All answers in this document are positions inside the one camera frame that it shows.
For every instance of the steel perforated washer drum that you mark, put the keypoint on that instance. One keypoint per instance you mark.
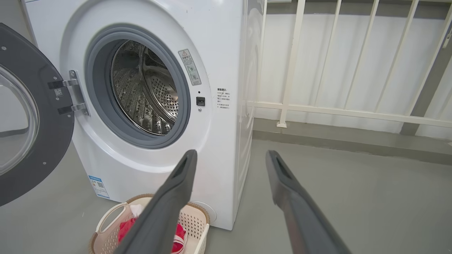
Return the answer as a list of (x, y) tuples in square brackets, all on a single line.
[(141, 98)]

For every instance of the red and white garment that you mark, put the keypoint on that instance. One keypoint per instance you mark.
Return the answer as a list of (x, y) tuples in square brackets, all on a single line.
[(125, 227)]

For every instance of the cream perforated laundry basket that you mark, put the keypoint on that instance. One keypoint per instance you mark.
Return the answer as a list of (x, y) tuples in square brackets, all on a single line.
[(192, 222)]

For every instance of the metal door hinge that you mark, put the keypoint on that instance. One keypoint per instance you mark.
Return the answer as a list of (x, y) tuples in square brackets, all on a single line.
[(76, 95)]

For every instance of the round white filter cover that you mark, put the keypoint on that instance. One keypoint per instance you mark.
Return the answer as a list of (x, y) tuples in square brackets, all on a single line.
[(211, 213)]

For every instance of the small printed text sticker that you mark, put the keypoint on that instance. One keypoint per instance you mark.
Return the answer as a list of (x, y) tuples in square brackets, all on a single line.
[(223, 98)]

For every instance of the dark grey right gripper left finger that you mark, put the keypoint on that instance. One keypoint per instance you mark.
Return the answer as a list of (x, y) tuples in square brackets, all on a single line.
[(159, 218)]

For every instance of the white metal railing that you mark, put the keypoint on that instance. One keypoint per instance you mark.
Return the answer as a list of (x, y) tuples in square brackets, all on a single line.
[(317, 110)]

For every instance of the white front-load washing machine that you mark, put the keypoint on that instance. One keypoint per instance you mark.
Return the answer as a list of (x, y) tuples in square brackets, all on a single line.
[(219, 53)]

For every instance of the black door latch socket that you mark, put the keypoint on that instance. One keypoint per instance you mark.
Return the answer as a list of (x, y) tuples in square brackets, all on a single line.
[(200, 101)]

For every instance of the grey rubber door gasket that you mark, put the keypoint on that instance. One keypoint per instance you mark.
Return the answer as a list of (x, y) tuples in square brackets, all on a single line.
[(97, 106)]

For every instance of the grey warning label sticker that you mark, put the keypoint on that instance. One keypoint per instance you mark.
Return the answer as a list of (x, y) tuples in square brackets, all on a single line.
[(189, 67)]

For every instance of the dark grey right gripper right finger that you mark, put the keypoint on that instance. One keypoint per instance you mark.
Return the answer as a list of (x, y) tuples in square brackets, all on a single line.
[(300, 215)]

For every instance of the blue energy label sticker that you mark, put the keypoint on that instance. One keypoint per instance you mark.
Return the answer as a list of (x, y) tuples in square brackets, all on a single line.
[(99, 187)]

